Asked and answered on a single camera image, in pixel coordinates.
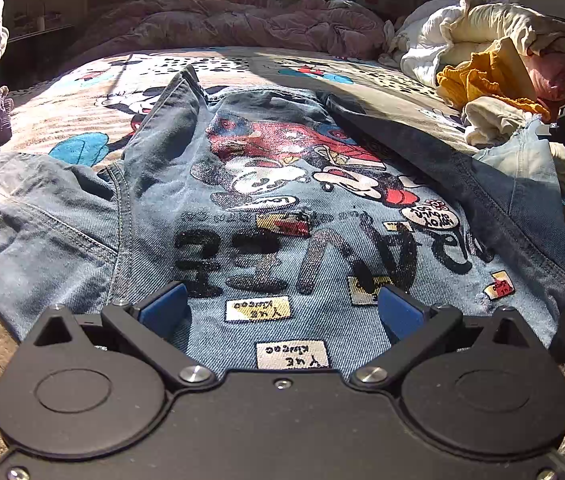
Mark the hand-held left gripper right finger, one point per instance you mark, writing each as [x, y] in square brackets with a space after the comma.
[400, 310]

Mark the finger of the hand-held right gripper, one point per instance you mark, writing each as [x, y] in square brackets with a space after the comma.
[548, 129]

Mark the pink quilt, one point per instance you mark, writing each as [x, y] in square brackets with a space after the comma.
[262, 25]

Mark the yellow knitted sweater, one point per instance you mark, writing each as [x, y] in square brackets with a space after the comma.
[467, 82]

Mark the blue denim jacket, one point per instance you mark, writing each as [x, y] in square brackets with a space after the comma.
[162, 185]

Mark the cluttered dark shelf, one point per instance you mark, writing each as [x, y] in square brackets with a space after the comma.
[37, 35]

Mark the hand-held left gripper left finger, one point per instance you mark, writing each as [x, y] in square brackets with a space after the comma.
[165, 306]

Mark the pink cloth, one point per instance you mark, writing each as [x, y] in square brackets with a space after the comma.
[552, 75]

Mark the white cream duvet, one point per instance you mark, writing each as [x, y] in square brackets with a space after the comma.
[492, 20]

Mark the cartoon mouse printed blanket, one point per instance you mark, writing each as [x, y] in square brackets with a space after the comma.
[62, 90]

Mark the cream folded garment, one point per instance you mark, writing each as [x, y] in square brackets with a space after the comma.
[492, 115]

